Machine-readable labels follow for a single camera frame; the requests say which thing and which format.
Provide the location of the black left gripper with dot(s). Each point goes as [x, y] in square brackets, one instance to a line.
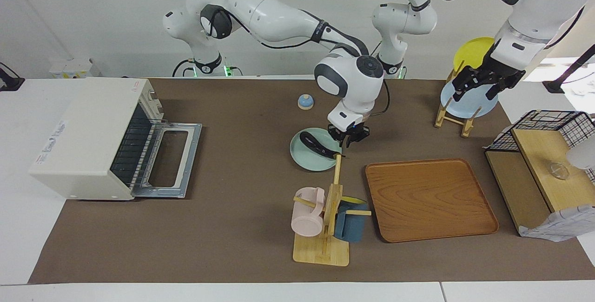
[490, 75]

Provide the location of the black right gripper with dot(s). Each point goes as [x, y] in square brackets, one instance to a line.
[349, 133]

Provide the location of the wooden mug tree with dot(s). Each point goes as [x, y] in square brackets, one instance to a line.
[331, 200]

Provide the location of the light blue plate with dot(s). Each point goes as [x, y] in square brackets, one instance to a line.
[474, 104]

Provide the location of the white power box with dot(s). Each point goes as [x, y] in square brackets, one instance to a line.
[72, 68]

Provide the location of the dark blue mug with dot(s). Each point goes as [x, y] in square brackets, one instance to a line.
[351, 225]

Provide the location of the yellow plate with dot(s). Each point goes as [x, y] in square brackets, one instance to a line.
[474, 53]

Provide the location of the brown wooden tray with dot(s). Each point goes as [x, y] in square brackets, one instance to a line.
[430, 200]

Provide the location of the light green plate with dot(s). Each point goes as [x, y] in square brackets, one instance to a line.
[304, 158]

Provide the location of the white frosted cup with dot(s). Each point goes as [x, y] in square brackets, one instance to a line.
[583, 155]

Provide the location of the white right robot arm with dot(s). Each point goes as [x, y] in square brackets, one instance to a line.
[274, 18]

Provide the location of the wooden dish rack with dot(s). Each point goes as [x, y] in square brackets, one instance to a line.
[466, 126]

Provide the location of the clear glass cup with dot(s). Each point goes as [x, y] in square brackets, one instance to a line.
[558, 170]

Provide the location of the dark purple eggplant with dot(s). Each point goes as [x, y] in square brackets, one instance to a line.
[316, 146]

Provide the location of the black clamp mount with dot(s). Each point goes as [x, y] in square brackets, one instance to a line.
[9, 81]

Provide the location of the white checkered cloth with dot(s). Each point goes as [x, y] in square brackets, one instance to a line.
[562, 227]

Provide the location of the small blue white bell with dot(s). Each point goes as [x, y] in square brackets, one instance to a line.
[305, 101]

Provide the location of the white toaster oven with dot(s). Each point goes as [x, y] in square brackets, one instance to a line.
[93, 134]

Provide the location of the brown table mat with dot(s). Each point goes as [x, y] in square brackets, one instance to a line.
[232, 227]

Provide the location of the pink mug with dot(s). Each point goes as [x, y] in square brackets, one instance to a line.
[307, 213]

